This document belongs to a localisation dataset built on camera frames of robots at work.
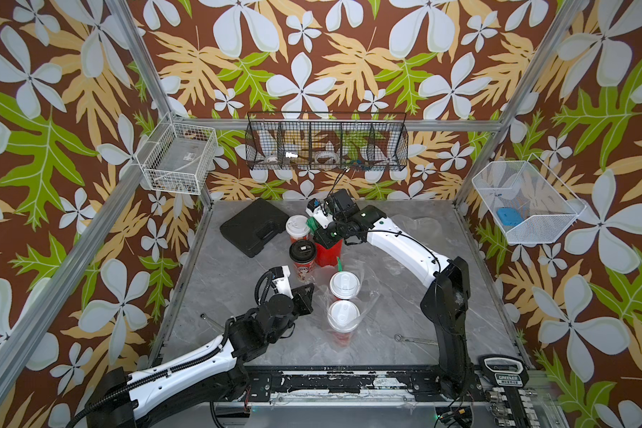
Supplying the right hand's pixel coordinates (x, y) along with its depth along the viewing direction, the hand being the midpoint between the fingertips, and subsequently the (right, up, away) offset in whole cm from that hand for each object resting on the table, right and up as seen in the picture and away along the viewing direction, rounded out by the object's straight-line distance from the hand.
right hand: (316, 234), depth 86 cm
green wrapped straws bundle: (-1, +3, +2) cm, 4 cm away
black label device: (+56, -41, -8) cm, 70 cm away
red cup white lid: (-6, +2, +3) cm, 7 cm away
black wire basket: (+4, +34, +12) cm, 37 cm away
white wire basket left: (-46, +26, +1) cm, 53 cm away
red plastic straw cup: (+3, -9, +12) cm, 16 cm away
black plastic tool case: (-27, +2, +19) cm, 33 cm away
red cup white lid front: (+8, -22, -16) cm, 28 cm away
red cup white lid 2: (+8, -14, -11) cm, 20 cm away
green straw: (+7, -9, -8) cm, 14 cm away
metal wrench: (+26, -33, -3) cm, 42 cm away
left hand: (+1, -14, -11) cm, 18 cm away
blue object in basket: (+60, +5, -5) cm, 61 cm away
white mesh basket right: (+67, +10, -4) cm, 68 cm away
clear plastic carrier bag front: (+14, -16, -17) cm, 27 cm away
